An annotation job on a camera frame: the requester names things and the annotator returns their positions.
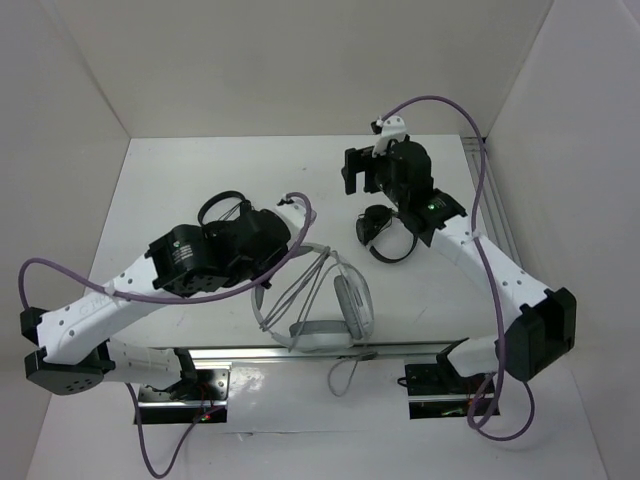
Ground right black headphones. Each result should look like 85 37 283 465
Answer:
355 204 419 265

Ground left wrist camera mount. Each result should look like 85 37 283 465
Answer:
274 197 317 247

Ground grey white headphones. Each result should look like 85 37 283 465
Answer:
251 243 375 353

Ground left black headphones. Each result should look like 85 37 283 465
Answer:
197 190 253 237

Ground black headphones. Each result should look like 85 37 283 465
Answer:
197 190 253 237
355 204 419 265

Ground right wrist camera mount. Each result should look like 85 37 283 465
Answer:
370 115 408 157

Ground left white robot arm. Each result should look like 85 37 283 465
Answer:
20 209 297 399

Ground aluminium mounting rail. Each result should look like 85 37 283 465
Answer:
189 340 461 366

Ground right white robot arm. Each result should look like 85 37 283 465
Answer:
341 139 577 392

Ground purple cable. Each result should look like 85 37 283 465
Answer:
379 94 539 441
17 190 316 477

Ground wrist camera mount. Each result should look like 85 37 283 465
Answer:
274 197 317 247
370 115 408 157

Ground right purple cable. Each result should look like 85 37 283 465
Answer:
379 94 539 441

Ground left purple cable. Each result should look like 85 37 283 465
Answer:
17 190 316 477

